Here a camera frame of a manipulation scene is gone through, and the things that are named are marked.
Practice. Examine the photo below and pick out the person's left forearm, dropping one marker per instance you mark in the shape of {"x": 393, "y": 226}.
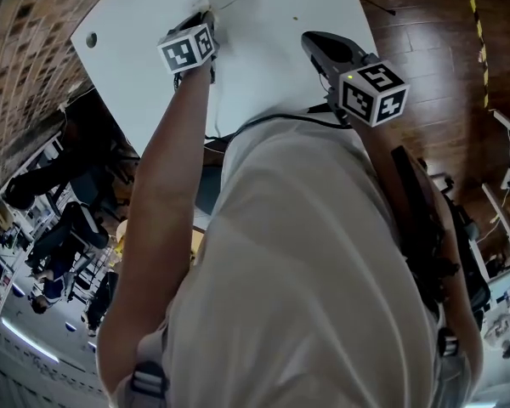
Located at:
{"x": 174, "y": 134}

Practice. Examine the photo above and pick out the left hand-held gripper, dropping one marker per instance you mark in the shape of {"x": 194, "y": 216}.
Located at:
{"x": 185, "y": 51}

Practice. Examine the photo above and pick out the person's right forearm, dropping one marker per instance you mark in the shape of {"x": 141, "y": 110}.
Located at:
{"x": 378, "y": 147}

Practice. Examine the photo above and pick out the yellow black hazard tape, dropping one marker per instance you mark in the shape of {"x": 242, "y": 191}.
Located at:
{"x": 482, "y": 49}

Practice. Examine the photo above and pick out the person's white shirt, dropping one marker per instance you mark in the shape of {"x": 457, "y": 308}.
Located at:
{"x": 302, "y": 249}

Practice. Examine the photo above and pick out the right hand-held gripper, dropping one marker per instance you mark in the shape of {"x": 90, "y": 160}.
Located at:
{"x": 374, "y": 94}

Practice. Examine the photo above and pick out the grey back office chair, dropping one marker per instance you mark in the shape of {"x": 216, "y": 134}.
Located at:
{"x": 81, "y": 223}

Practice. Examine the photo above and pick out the black office chair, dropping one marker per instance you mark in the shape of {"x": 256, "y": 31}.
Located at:
{"x": 30, "y": 185}

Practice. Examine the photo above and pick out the white rectangular table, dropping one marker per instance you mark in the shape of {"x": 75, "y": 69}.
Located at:
{"x": 272, "y": 24}

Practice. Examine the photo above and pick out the small white cloth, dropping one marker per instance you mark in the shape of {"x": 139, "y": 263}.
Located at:
{"x": 202, "y": 6}

